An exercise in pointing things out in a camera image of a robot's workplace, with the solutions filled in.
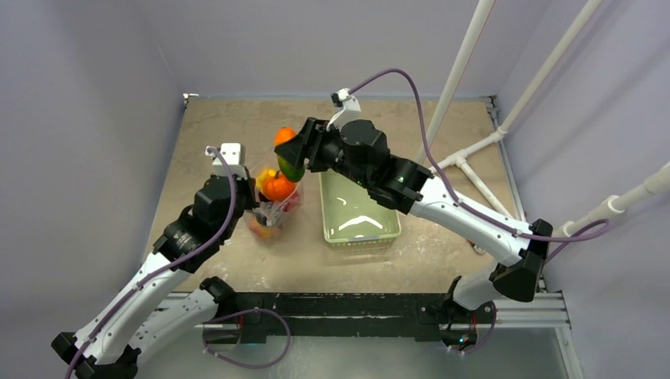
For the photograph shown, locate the green orange mango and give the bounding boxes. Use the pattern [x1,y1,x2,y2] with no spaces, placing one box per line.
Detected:
[274,127,305,183]

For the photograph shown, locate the yellow bell pepper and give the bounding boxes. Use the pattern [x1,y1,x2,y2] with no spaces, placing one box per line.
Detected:
[255,168,277,192]

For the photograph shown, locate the small orange pumpkin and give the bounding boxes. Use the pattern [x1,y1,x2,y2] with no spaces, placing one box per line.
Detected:
[261,171,296,201]

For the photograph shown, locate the clear pink zip bag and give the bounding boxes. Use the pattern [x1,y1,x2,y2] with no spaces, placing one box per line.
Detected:
[244,152,303,240]

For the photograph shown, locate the peach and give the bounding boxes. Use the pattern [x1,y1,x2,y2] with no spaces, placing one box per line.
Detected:
[247,220,280,241]

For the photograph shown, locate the green plastic basket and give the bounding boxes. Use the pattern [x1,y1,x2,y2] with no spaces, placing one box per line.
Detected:
[319,171,401,248]

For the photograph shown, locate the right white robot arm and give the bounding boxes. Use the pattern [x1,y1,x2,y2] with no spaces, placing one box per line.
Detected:
[274,118,552,321]

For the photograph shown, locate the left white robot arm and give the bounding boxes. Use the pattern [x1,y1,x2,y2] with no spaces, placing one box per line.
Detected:
[51,174,258,378]

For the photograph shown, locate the metal adjustable wrench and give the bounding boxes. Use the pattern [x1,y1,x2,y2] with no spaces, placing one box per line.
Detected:
[469,241,486,255]

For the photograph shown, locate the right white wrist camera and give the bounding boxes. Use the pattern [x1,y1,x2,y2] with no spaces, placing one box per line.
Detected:
[326,88,361,130]

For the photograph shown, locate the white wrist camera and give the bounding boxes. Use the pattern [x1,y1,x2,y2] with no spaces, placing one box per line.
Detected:
[326,88,361,130]
[205,142,249,179]

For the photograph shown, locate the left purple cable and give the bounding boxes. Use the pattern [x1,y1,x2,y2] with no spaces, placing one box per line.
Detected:
[63,147,238,379]

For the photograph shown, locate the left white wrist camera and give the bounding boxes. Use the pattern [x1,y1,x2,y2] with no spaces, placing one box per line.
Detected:
[205,142,249,179]

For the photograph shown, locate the black base frame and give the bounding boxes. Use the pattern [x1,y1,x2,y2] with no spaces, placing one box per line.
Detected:
[199,276,497,351]

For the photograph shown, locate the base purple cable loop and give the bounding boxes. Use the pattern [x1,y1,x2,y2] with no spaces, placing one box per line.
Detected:
[201,307,292,370]

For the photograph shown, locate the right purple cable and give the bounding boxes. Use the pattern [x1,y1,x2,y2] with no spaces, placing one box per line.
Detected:
[349,68,612,263]

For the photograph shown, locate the white pipe frame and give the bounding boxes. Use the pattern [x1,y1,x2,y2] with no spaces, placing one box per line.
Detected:
[422,0,669,242]

